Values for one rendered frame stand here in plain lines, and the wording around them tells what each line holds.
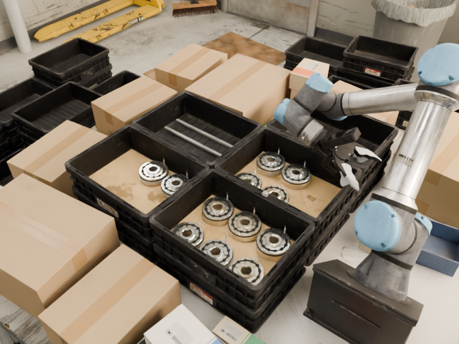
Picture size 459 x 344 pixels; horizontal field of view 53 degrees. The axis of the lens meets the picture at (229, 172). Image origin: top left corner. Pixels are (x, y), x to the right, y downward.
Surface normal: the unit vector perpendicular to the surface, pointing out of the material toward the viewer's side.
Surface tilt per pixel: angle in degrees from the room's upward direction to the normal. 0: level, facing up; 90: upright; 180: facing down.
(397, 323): 90
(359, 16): 90
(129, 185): 0
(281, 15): 90
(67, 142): 0
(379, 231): 56
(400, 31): 95
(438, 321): 0
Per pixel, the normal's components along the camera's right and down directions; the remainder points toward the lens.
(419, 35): -0.04, 0.72
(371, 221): -0.69, -0.11
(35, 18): 0.82, 0.38
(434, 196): -0.65, 0.50
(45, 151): 0.00, -0.75
